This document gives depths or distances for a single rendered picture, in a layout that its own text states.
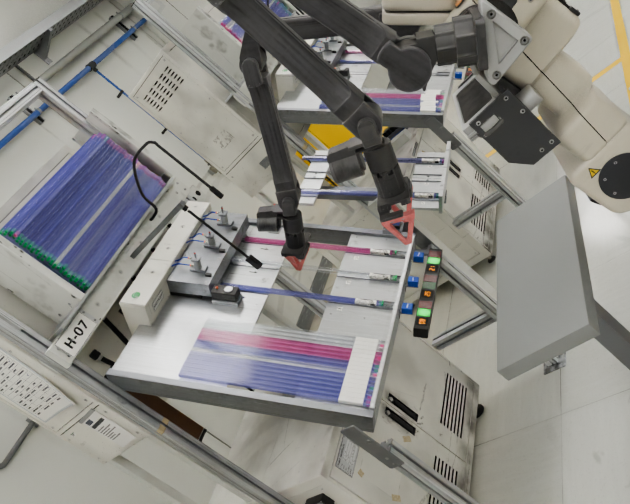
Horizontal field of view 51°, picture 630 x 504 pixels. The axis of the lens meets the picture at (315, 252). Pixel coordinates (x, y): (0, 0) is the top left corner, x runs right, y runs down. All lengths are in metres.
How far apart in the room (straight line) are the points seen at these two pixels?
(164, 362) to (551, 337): 0.98
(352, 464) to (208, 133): 1.68
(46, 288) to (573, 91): 1.36
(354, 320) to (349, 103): 0.76
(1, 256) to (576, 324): 1.39
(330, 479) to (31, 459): 1.74
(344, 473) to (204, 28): 1.87
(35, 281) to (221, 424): 2.09
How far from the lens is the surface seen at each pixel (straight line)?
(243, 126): 2.95
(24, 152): 4.04
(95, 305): 1.89
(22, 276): 1.88
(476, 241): 3.04
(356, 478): 1.96
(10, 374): 2.06
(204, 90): 2.93
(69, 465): 3.35
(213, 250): 2.03
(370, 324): 1.81
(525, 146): 1.41
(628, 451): 2.09
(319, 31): 1.65
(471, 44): 1.20
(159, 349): 1.86
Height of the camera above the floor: 1.48
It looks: 16 degrees down
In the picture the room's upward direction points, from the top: 51 degrees counter-clockwise
